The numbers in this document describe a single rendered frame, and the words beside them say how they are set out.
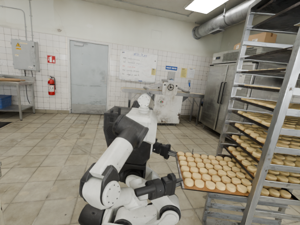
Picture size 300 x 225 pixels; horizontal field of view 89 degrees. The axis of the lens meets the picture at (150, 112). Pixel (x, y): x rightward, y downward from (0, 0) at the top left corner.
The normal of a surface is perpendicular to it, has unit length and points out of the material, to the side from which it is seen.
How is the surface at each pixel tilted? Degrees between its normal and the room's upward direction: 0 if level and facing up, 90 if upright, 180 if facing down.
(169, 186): 90
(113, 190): 76
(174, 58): 90
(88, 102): 90
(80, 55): 90
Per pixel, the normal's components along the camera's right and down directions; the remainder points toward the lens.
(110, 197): 0.87, -0.04
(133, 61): 0.22, 0.25
